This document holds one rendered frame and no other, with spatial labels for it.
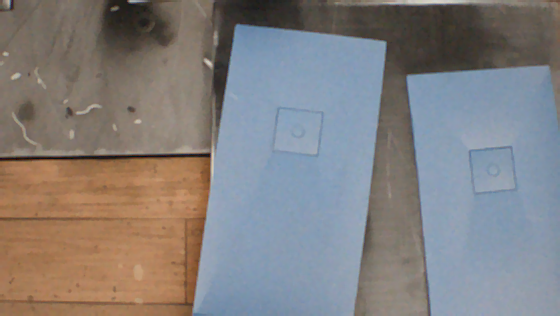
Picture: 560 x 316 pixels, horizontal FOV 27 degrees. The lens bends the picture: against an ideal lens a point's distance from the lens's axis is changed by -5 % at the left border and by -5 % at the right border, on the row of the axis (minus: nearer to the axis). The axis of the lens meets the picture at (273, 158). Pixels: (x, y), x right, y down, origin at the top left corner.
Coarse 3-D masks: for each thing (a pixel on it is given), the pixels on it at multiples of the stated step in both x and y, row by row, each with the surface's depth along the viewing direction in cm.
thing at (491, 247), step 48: (432, 96) 56; (480, 96) 55; (528, 96) 55; (432, 144) 55; (480, 144) 55; (528, 144) 55; (432, 192) 54; (528, 192) 54; (432, 240) 54; (480, 240) 54; (528, 240) 54; (432, 288) 53; (480, 288) 53; (528, 288) 53
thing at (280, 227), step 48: (240, 48) 57; (288, 48) 56; (336, 48) 56; (384, 48) 56; (240, 96) 56; (288, 96) 56; (336, 96) 56; (240, 144) 55; (336, 144) 55; (240, 192) 55; (288, 192) 55; (336, 192) 55; (240, 240) 54; (288, 240) 54; (336, 240) 54; (240, 288) 54; (288, 288) 54; (336, 288) 54
